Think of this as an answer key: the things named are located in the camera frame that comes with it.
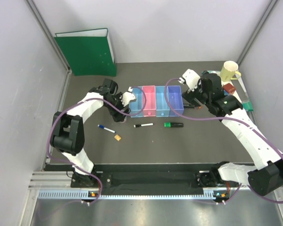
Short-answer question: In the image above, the red brown box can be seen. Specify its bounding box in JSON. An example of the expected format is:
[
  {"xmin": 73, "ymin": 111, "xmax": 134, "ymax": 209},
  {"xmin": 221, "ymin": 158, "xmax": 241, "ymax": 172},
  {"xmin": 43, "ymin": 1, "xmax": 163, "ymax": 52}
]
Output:
[{"xmin": 222, "ymin": 83, "xmax": 236, "ymax": 96}]

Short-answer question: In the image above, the blue end drawer box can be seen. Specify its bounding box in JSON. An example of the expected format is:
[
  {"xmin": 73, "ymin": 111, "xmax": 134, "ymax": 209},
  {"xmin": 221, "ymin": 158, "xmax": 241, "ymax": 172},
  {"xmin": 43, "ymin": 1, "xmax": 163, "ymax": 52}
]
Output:
[{"xmin": 129, "ymin": 86, "xmax": 143, "ymax": 118}]

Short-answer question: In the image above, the blue white pen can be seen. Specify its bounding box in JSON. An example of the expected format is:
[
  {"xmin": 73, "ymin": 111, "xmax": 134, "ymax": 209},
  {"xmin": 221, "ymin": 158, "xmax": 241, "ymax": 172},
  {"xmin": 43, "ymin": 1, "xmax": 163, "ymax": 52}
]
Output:
[{"xmin": 97, "ymin": 124, "xmax": 116, "ymax": 134}]

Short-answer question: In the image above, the purple drawer box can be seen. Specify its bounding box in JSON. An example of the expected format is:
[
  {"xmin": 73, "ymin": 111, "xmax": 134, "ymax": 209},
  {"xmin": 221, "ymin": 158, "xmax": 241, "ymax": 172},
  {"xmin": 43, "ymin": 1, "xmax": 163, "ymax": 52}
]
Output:
[{"xmin": 167, "ymin": 86, "xmax": 184, "ymax": 114}]

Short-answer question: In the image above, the small yellow eraser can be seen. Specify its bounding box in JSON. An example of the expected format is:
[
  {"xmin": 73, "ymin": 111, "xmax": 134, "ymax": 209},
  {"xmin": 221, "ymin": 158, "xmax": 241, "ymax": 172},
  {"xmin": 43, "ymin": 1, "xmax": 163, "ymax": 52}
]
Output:
[{"xmin": 115, "ymin": 135, "xmax": 121, "ymax": 141}]

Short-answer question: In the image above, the green highlighter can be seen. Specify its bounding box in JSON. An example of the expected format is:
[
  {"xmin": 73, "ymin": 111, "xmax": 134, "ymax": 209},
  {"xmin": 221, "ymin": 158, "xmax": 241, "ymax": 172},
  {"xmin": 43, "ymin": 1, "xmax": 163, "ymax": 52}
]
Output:
[{"xmin": 164, "ymin": 122, "xmax": 184, "ymax": 128}]

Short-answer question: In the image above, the green ring binder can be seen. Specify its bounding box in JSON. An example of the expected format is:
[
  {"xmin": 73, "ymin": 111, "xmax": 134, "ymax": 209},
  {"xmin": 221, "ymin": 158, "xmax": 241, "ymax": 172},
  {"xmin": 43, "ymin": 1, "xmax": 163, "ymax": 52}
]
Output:
[{"xmin": 54, "ymin": 28, "xmax": 117, "ymax": 77}]

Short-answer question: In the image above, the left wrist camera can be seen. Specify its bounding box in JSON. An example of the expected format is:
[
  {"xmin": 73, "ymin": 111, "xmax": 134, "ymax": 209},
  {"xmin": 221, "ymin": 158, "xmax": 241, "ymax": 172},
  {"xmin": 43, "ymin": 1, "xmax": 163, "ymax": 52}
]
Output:
[{"xmin": 121, "ymin": 87, "xmax": 136, "ymax": 107}]

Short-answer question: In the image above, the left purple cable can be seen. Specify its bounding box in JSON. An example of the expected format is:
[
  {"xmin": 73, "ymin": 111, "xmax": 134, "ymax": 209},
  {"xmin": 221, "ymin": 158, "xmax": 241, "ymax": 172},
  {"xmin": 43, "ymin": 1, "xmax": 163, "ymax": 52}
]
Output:
[{"xmin": 46, "ymin": 86, "xmax": 147, "ymax": 205}]

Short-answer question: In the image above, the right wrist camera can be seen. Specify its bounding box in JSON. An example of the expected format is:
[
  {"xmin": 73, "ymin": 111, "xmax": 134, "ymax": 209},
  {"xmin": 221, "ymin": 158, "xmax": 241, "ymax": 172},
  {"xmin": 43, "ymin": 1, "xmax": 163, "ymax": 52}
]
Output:
[{"xmin": 179, "ymin": 69, "xmax": 200, "ymax": 91}]

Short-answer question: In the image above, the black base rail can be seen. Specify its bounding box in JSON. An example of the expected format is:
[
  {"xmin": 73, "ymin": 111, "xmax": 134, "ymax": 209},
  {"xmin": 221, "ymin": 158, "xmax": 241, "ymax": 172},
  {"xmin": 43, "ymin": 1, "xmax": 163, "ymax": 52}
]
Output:
[{"xmin": 70, "ymin": 170, "xmax": 239, "ymax": 196}]

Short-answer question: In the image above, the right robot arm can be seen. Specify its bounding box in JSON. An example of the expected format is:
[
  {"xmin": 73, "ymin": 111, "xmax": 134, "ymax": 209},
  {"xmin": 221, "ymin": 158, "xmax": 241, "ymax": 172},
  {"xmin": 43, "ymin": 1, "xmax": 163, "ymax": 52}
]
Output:
[{"xmin": 180, "ymin": 69, "xmax": 283, "ymax": 196}]

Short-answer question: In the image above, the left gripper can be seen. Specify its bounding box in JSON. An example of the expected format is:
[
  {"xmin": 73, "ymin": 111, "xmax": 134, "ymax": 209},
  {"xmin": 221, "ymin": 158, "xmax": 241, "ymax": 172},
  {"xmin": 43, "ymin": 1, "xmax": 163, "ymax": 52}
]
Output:
[{"xmin": 104, "ymin": 92, "xmax": 130, "ymax": 122}]

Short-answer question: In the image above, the light blue drawer box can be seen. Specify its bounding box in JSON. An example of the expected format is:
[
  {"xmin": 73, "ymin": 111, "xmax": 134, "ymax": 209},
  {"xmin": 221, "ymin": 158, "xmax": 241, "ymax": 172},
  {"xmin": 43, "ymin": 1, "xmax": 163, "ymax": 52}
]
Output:
[{"xmin": 155, "ymin": 86, "xmax": 170, "ymax": 117}]

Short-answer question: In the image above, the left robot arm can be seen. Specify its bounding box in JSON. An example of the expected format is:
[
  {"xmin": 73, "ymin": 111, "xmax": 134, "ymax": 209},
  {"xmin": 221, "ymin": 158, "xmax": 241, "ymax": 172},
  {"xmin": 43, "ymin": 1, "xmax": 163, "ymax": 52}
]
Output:
[{"xmin": 50, "ymin": 79, "xmax": 136, "ymax": 187}]

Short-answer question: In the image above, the pink drawer box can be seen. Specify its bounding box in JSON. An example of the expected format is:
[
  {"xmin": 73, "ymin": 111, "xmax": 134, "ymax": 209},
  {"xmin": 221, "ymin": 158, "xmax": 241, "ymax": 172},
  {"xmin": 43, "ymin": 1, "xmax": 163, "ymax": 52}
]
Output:
[{"xmin": 142, "ymin": 86, "xmax": 157, "ymax": 117}]

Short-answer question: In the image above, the yellow mug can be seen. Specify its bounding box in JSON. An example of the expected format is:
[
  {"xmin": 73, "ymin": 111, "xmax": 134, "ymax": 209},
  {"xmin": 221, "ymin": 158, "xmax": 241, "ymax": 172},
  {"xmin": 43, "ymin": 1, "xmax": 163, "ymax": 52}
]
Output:
[{"xmin": 220, "ymin": 61, "xmax": 241, "ymax": 82}]

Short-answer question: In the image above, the teal tray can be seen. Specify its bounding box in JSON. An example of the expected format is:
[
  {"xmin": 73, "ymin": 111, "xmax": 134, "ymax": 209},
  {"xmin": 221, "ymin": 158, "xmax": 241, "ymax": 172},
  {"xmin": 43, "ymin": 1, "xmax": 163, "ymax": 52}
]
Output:
[{"xmin": 201, "ymin": 70, "xmax": 254, "ymax": 111}]

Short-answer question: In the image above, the black white marker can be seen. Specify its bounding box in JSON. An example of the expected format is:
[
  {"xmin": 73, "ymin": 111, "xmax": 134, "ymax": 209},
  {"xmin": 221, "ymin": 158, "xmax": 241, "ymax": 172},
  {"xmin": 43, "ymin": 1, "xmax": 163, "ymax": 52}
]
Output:
[{"xmin": 133, "ymin": 123, "xmax": 154, "ymax": 128}]

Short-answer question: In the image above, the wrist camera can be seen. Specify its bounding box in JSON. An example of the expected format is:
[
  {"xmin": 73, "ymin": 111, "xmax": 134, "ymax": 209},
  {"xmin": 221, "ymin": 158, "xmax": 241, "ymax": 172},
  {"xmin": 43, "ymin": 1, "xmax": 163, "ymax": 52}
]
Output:
[
  {"xmin": 121, "ymin": 87, "xmax": 136, "ymax": 107},
  {"xmin": 179, "ymin": 69, "xmax": 200, "ymax": 91}
]

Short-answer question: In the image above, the clear paperclip jar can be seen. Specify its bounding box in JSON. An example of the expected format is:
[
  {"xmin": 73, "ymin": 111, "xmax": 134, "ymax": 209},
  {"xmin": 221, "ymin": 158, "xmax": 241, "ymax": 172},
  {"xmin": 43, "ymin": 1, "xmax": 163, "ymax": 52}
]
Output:
[{"xmin": 121, "ymin": 116, "xmax": 128, "ymax": 123}]

